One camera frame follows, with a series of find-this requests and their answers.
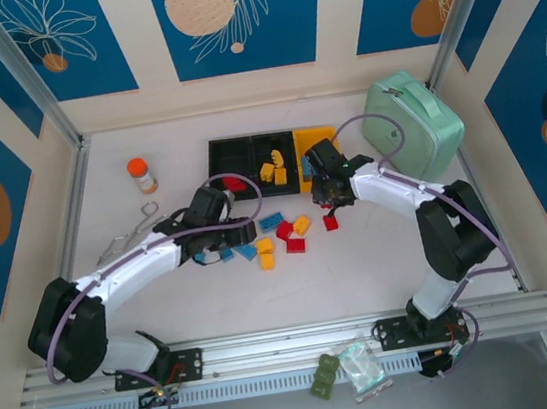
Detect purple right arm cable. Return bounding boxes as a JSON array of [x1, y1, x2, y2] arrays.
[[330, 97, 528, 393]]

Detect mint green zip case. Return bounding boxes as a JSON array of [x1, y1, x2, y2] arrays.
[[354, 63, 472, 194]]

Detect metal scissor tongs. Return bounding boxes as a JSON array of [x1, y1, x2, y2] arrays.
[[90, 200, 174, 268]]

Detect black two-compartment bin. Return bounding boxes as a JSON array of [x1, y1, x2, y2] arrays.
[[204, 128, 303, 207]]

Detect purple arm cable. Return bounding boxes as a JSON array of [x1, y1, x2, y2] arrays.
[[24, 168, 291, 409], [330, 97, 528, 393]]

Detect yellow plastic bin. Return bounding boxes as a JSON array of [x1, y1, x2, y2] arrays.
[[292, 123, 348, 196]]

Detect small circuit board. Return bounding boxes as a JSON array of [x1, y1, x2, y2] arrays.
[[445, 339, 476, 362], [143, 384, 179, 402]]

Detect aluminium frame post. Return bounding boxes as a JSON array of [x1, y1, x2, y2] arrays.
[[0, 0, 91, 161], [415, 0, 520, 92]]

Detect green toy brick off-table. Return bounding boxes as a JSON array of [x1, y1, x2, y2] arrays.
[[304, 350, 345, 403]]

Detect aluminium side rail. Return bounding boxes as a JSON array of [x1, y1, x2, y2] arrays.
[[431, 76, 531, 302], [16, 135, 121, 367]]

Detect orange-lidded spice bottle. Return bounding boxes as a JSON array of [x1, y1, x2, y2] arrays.
[[124, 154, 161, 198]]

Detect grey slotted cable duct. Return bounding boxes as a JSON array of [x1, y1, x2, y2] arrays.
[[41, 352, 423, 409]]

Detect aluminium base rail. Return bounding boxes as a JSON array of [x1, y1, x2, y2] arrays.
[[14, 292, 547, 409]]

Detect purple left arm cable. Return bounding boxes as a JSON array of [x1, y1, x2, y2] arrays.
[[24, 168, 291, 409]]

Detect clear zip bag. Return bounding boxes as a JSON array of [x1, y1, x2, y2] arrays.
[[332, 333, 397, 405]]

